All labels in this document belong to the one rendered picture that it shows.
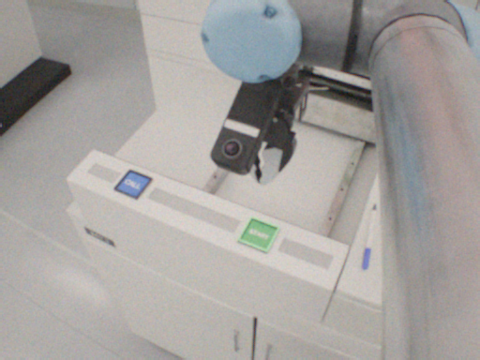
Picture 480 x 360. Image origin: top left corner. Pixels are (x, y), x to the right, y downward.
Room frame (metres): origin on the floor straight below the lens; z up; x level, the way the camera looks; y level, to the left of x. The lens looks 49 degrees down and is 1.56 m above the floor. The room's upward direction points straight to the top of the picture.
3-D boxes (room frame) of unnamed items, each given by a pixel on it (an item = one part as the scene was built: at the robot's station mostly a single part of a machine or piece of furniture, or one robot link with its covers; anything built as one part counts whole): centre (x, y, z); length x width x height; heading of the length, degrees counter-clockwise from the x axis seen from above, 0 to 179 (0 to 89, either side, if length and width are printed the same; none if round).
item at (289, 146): (0.40, -0.04, 1.19); 0.05 x 0.02 x 0.09; 64
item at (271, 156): (0.42, -0.05, 1.14); 0.06 x 0.03 x 0.09; 154
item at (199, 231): (0.46, 0.09, 0.89); 0.55 x 0.09 x 0.14; 64
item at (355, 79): (0.96, -0.21, 0.89); 0.44 x 0.02 x 0.10; 64
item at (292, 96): (0.43, -0.04, 1.25); 0.09 x 0.08 x 0.12; 154
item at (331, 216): (0.64, -0.24, 0.84); 0.50 x 0.02 x 0.03; 154
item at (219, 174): (0.76, 0.00, 0.84); 0.50 x 0.02 x 0.03; 154
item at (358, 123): (0.86, -0.19, 0.87); 0.36 x 0.08 x 0.03; 64
